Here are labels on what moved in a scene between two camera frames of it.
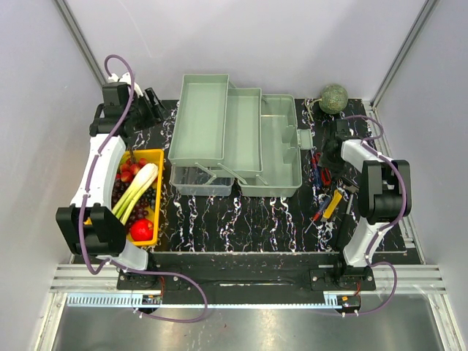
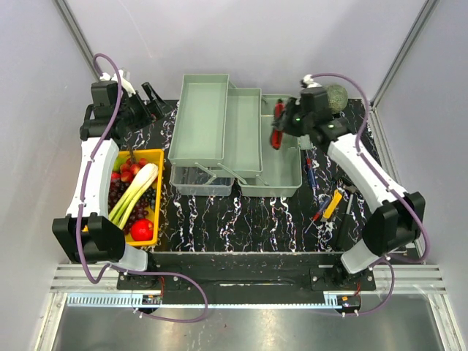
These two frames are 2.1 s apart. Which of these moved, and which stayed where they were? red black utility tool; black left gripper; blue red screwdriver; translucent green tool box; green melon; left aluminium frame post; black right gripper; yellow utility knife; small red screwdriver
Moved: red black utility tool; blue red screwdriver; black right gripper
Stayed: yellow utility knife; translucent green tool box; small red screwdriver; left aluminium frame post; black left gripper; green melon
